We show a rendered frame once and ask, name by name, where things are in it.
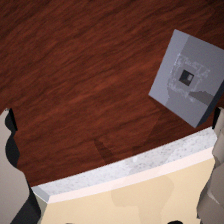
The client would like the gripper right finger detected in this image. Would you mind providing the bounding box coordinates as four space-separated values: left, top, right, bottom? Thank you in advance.
196 107 224 224

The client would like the grey flat panel with square hole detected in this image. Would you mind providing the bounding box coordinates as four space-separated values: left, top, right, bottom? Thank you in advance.
149 29 224 128

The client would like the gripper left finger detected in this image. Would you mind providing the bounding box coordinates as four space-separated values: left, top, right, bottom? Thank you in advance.
0 108 41 224

